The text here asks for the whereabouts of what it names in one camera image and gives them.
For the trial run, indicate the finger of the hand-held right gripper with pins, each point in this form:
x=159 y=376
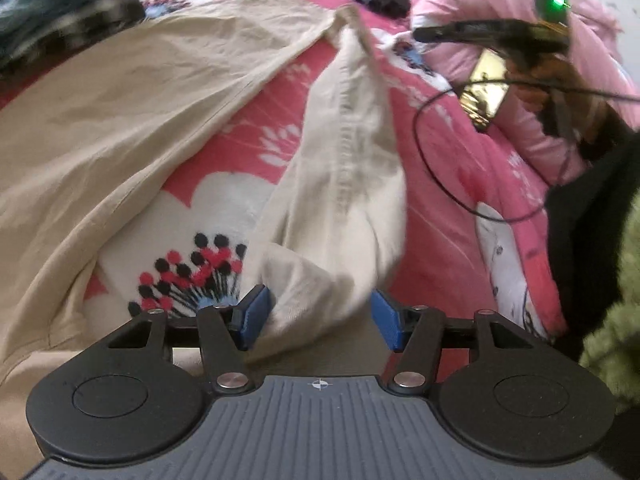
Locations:
x=460 y=31

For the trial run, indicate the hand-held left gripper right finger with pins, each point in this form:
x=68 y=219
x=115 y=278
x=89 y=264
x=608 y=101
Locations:
x=386 y=317

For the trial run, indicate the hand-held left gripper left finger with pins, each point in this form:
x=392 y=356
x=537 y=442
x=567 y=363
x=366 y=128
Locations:
x=255 y=317

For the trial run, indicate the beige pants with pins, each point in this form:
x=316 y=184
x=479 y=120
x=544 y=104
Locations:
x=125 y=110

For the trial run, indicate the person's right hand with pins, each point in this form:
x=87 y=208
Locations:
x=587 y=115

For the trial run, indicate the pink floral blanket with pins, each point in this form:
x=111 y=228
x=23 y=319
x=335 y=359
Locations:
x=435 y=260

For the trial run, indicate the shiny smartphone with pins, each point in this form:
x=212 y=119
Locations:
x=480 y=105

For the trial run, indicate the person's black clothing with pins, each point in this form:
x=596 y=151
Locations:
x=590 y=240

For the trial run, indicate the person's green fuzzy garment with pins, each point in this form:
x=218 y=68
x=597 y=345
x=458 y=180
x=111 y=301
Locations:
x=615 y=350

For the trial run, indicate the folded plaid shirt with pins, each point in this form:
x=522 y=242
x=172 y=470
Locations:
x=75 y=30

